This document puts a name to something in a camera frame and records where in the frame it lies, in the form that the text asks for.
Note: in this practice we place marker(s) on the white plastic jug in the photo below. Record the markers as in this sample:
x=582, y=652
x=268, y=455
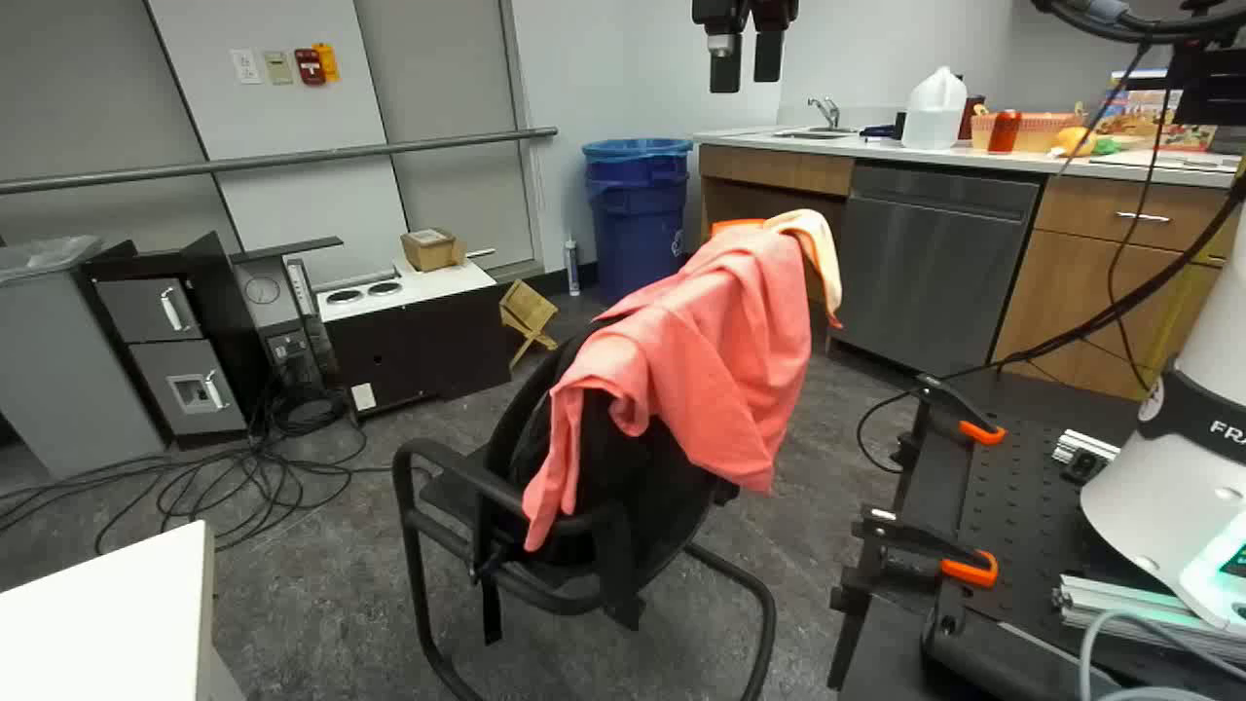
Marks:
x=936, y=117

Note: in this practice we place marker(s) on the grey wall rail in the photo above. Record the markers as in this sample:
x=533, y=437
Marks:
x=257, y=163

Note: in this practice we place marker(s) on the silver metal bracket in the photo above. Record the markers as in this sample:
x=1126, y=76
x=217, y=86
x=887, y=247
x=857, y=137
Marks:
x=1084, y=455

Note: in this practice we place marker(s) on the wooden counter cabinet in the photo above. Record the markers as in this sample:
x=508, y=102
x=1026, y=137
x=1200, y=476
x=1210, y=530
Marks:
x=1076, y=285

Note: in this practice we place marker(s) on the stainless steel dishwasher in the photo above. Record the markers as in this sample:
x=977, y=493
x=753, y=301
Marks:
x=929, y=260

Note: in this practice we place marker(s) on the red yellow fire alarm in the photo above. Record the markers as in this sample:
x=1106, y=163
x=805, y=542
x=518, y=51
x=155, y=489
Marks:
x=318, y=64

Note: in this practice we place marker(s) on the chrome sink faucet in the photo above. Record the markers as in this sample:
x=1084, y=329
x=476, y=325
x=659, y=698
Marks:
x=826, y=114

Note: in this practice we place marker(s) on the black mesh office chair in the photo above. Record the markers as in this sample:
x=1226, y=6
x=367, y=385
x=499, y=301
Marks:
x=638, y=520

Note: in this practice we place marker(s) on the red bottle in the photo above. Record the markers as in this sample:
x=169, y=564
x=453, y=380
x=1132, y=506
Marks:
x=1008, y=134

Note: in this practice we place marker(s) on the cream orange towel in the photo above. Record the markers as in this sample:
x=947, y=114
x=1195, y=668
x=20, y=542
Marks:
x=819, y=260

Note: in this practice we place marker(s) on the grey bin cabinet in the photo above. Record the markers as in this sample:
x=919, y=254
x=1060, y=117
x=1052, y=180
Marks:
x=63, y=377

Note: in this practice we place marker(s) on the blue trash bin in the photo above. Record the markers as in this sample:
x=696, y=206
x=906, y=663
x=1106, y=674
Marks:
x=638, y=219

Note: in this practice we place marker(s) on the small cardboard box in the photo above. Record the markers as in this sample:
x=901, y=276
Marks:
x=431, y=250

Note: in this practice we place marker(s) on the black perforated breadboard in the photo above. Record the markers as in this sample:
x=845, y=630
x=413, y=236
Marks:
x=1026, y=508

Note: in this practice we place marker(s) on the white wall switch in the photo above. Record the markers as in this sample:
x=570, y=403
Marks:
x=248, y=68

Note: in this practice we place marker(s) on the brown bottle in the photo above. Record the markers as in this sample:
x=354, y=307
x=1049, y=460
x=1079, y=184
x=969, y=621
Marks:
x=977, y=117

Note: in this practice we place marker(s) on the beige wall plate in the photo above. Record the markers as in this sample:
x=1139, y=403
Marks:
x=280, y=68

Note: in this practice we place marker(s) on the white table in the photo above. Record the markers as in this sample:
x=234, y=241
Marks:
x=102, y=625

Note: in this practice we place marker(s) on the black drawer cabinet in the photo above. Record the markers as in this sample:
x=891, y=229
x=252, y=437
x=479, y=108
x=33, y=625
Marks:
x=169, y=354

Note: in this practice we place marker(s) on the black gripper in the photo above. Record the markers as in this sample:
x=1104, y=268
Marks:
x=745, y=10

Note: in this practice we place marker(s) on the yellow toy fruit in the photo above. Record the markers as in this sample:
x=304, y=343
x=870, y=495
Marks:
x=1076, y=143

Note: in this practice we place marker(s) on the black toy stove white top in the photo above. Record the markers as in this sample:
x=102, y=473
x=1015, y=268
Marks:
x=413, y=354

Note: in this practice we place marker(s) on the salmon pink shirt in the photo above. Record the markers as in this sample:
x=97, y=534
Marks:
x=716, y=354

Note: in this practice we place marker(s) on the colourful printed box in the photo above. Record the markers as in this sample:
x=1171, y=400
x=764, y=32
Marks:
x=1154, y=117

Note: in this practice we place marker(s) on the orange plastic container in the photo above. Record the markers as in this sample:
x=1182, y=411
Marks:
x=1045, y=132

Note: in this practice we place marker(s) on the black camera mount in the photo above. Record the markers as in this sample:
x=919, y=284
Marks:
x=1213, y=79

